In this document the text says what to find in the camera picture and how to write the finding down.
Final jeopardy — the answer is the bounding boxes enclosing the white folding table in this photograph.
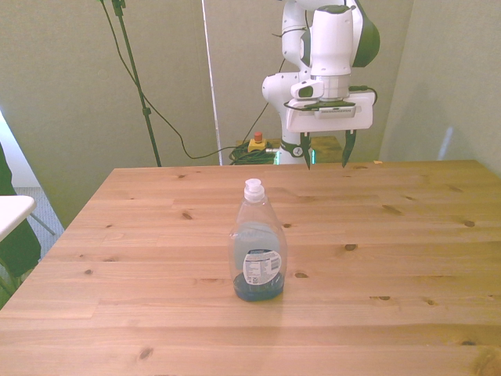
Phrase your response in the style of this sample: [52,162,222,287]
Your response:
[0,194,38,244]

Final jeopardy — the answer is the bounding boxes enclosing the black camera tripod stand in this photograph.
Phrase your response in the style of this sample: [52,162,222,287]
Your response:
[98,0,163,168]

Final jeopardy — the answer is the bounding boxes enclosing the coiled black cable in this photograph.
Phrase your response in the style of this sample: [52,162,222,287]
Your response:
[228,143,277,166]

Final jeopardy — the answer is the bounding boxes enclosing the clear dish soap bottle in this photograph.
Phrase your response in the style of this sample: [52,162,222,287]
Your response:
[228,178,289,303]

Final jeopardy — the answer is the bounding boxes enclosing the white vertical wall strip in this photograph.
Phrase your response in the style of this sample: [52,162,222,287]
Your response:
[201,0,225,166]

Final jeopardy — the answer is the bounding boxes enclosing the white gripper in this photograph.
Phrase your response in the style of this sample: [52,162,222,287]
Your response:
[284,92,374,170]

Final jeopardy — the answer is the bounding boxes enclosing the yellow emergency stop button box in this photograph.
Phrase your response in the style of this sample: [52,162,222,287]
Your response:
[247,132,268,153]

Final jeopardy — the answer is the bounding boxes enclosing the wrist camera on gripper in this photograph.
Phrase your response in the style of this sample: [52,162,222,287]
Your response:
[304,99,358,117]

